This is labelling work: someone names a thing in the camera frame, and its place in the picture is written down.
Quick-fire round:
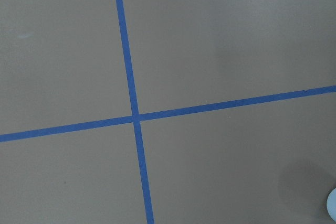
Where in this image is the light blue cup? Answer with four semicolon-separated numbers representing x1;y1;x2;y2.
326;189;336;222

